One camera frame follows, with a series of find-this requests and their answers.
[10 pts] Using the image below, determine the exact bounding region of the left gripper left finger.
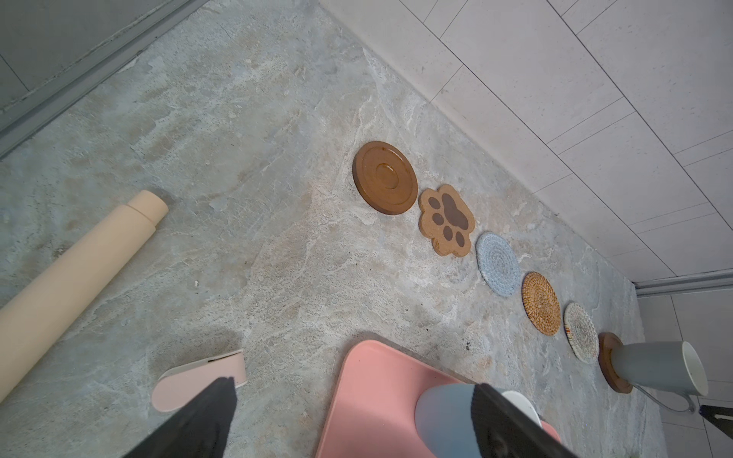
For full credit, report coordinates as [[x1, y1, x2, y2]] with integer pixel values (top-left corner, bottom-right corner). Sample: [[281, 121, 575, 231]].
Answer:
[[125, 377, 237, 457]]

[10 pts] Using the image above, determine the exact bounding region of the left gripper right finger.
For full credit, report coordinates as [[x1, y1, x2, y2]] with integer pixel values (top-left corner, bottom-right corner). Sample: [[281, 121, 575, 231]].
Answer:
[[471, 384, 575, 458]]

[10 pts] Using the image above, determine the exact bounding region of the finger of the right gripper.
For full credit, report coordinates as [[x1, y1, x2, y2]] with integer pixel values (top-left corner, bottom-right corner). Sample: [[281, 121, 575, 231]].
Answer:
[[699, 405, 733, 438]]

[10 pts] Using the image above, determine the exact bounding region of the white mug blue handle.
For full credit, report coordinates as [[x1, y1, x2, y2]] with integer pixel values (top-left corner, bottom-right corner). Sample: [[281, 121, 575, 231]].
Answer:
[[414, 384, 519, 457]]

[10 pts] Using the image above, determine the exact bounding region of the multicolour knitted round coaster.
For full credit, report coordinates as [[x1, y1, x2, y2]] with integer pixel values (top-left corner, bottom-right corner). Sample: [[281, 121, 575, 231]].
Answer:
[[563, 303, 599, 364]]

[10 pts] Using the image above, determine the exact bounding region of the woven rattan round coaster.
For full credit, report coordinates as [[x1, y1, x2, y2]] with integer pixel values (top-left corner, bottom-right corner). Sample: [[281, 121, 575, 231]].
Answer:
[[521, 271, 561, 336]]

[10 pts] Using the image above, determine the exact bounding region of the brown wooden round coaster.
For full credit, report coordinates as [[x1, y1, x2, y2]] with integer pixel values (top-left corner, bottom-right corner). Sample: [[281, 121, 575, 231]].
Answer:
[[352, 141, 418, 215], [599, 332, 633, 394]]

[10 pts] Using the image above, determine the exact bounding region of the blue knitted round coaster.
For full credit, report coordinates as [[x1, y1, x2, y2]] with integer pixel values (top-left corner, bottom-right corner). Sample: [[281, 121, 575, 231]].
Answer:
[[475, 232, 522, 298]]

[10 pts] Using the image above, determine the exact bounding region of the pink small object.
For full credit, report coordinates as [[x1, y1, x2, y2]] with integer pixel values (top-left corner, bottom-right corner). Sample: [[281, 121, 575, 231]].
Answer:
[[151, 349, 247, 413]]

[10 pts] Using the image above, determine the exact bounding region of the pink rectangular tray mat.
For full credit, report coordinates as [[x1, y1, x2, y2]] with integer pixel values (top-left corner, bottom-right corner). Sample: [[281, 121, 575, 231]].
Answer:
[[316, 340, 559, 457]]

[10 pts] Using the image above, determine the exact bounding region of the beige wooden cylinder object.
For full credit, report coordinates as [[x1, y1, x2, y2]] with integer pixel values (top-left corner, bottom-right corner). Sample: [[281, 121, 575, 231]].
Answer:
[[1, 190, 169, 399]]

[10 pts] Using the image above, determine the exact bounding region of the cork paw print coaster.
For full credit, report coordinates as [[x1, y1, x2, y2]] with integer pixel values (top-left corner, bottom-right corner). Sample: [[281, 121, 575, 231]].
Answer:
[[418, 184, 475, 258]]

